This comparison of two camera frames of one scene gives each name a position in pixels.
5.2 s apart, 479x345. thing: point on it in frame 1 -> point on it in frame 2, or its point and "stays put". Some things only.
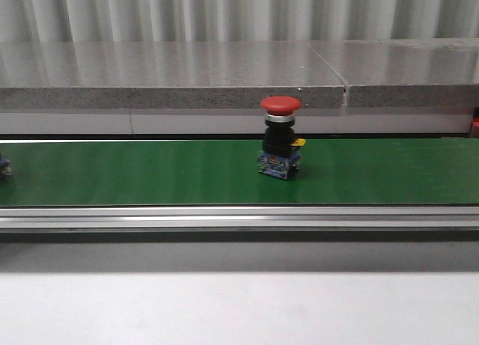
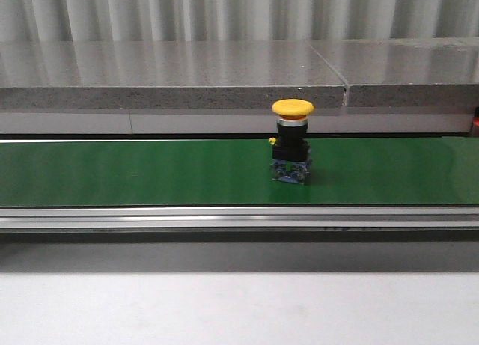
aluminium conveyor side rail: [363, 224] stays put
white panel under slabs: [229, 123] stays put
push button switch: [5, 170] -> [291, 159]
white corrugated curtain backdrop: [227, 13] stays put
